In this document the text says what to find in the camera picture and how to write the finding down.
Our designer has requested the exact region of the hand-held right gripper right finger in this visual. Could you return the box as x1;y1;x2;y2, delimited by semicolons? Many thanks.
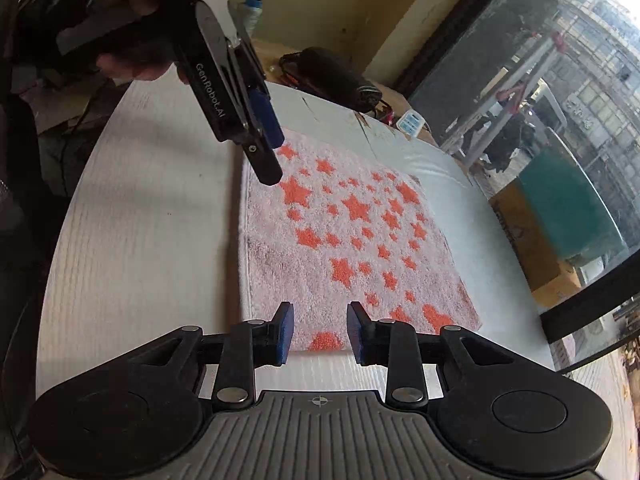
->
346;301;522;410

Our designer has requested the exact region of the white van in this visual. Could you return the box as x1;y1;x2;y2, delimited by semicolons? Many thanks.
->
525;79;569;134

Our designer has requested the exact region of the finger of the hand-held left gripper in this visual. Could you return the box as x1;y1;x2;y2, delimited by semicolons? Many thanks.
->
227;32;287;150
194;0;284;185

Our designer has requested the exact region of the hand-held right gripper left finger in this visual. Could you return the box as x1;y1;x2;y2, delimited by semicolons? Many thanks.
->
124;301;296;410

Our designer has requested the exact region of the black power adapter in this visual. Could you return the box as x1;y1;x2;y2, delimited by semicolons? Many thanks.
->
279;47;384;112

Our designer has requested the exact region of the orange patterned towel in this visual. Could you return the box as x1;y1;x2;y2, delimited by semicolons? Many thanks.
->
239;129;484;354

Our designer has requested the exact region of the white power strip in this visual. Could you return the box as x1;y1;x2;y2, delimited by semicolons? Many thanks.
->
397;109;427;137

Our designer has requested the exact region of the teal plastic tub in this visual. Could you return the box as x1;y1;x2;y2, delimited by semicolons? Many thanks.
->
516;127;629;262

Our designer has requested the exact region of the person's left hand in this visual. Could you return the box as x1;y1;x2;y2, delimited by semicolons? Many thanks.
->
75;0;182;85

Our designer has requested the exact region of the plastic bottle with blue cap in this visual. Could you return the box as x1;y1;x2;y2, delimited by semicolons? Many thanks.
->
238;0;265;34

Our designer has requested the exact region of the black window frame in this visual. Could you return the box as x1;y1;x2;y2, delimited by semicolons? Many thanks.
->
399;0;640;377

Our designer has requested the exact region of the person's dark clothing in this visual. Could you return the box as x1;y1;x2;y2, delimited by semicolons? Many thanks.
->
0;0;131;480

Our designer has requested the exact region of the brown cardboard box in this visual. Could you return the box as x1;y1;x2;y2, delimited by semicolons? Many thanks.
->
488;180;584;307

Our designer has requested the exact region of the metal ladder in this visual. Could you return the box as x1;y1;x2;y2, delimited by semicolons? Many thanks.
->
444;34;567;167

